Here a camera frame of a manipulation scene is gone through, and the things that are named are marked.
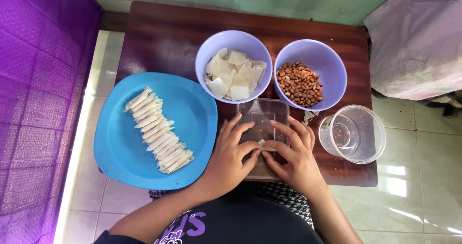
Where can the person's left hand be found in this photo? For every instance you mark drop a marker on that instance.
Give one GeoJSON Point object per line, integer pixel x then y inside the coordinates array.
{"type": "Point", "coordinates": [225, 164]}

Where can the person's right hand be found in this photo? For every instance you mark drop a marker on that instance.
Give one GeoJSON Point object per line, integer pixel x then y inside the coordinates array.
{"type": "Point", "coordinates": [301, 168]}

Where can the small white pastry wrapper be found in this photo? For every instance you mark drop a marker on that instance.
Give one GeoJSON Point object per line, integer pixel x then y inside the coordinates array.
{"type": "Point", "coordinates": [269, 149]}

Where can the black white houndstooth cloth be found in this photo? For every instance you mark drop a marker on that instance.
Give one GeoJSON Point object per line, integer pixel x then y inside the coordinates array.
{"type": "Point", "coordinates": [288, 199]}

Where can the torn wrapper scraps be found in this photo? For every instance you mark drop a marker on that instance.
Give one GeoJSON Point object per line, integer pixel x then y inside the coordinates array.
{"type": "Point", "coordinates": [308, 116]}

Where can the person's black printed shirt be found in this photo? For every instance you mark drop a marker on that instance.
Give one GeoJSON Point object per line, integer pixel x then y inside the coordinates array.
{"type": "Point", "coordinates": [245, 222]}

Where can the clear round plastic container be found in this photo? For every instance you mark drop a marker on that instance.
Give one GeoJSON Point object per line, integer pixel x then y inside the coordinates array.
{"type": "Point", "coordinates": [355, 135]}

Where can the clear plastic rectangular tray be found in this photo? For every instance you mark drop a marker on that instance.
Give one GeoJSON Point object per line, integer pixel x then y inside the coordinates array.
{"type": "Point", "coordinates": [262, 111]}

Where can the row of rolled pastry sticks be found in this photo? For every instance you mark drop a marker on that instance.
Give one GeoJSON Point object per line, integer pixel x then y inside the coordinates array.
{"type": "Point", "coordinates": [157, 130]}

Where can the heap of brown peanuts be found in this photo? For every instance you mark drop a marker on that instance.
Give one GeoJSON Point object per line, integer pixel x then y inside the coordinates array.
{"type": "Point", "coordinates": [299, 85]}

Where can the pile of cut wrapper sheets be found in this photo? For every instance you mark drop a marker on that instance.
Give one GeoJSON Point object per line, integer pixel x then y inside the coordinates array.
{"type": "Point", "coordinates": [232, 76]}

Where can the blue plastic plate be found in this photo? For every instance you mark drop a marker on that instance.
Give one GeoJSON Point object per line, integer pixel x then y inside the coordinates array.
{"type": "Point", "coordinates": [119, 146]}

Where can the lilac bowl with peanuts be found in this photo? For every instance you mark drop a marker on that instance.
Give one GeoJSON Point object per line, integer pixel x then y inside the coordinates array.
{"type": "Point", "coordinates": [325, 59]}

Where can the lilac bowl with wrappers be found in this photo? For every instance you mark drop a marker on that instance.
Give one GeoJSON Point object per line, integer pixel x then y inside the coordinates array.
{"type": "Point", "coordinates": [216, 43]}

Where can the pale pink cloth cover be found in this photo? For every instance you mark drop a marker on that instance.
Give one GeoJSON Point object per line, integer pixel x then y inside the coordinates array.
{"type": "Point", "coordinates": [415, 41]}

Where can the purple woven cloth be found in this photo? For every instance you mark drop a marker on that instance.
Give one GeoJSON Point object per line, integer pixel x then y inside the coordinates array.
{"type": "Point", "coordinates": [39, 110]}

